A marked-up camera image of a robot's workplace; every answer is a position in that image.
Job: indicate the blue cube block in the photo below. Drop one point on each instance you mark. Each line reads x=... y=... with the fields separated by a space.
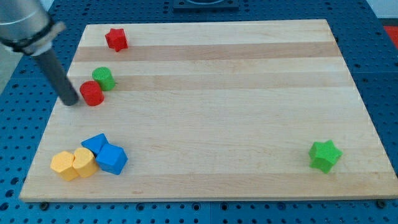
x=111 y=159

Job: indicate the red star block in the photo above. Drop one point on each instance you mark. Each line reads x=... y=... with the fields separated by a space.
x=116 y=39

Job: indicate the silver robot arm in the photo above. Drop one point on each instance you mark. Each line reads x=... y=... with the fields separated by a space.
x=26 y=27

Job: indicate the blue triangle block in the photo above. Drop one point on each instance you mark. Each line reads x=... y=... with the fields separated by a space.
x=95 y=143

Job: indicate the yellow hexagon block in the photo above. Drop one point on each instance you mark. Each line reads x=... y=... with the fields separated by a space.
x=62 y=165

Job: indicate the green star block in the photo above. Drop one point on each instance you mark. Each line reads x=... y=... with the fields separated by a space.
x=324 y=155

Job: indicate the green cylinder block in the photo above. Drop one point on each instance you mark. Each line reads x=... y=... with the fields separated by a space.
x=103 y=76

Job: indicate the yellow cylinder block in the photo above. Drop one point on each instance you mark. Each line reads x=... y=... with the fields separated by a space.
x=85 y=162

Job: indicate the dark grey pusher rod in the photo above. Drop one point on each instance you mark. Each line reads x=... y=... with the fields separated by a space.
x=55 y=74

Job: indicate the wooden board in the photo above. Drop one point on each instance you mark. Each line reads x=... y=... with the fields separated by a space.
x=217 y=111

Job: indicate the red cylinder block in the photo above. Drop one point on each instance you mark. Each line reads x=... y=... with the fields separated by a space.
x=92 y=93

